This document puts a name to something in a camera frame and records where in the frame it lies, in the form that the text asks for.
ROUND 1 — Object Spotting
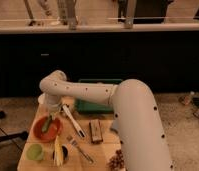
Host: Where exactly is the green pepper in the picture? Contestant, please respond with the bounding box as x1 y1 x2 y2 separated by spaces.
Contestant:
41 113 55 133

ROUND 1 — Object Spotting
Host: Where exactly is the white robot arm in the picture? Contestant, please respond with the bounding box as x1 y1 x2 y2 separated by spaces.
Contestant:
39 70 174 171

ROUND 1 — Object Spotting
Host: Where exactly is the red bowl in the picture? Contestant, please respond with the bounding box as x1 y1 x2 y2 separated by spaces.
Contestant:
33 116 63 143

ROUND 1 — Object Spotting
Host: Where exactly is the green plastic tray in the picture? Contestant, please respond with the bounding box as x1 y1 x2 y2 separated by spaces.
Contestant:
74 79 122 114

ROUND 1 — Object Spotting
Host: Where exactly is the brown wooden block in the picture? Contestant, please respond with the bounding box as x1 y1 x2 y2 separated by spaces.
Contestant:
89 119 103 144

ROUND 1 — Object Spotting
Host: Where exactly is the white small cup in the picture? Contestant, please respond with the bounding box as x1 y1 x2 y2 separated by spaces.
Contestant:
38 93 45 105

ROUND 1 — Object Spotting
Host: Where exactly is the silver fork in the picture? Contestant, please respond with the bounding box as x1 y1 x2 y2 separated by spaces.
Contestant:
66 135 94 164

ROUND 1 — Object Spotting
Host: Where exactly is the black small dish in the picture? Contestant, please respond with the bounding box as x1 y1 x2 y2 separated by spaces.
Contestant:
52 145 68 162

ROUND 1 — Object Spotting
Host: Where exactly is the yellow corn cob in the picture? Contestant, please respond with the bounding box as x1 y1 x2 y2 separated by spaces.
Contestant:
54 137 64 166

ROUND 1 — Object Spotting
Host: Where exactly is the bunch of purple grapes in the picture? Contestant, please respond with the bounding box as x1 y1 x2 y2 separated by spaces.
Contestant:
108 150 124 171

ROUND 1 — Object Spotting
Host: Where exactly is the black tripod leg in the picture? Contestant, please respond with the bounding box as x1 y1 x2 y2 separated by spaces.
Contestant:
0 111 28 142

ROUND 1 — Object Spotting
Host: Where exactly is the light green cup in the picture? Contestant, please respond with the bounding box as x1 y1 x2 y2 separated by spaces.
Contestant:
26 144 44 161

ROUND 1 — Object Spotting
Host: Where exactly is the white handled kitchen tool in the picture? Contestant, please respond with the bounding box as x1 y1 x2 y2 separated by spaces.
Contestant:
62 104 85 138

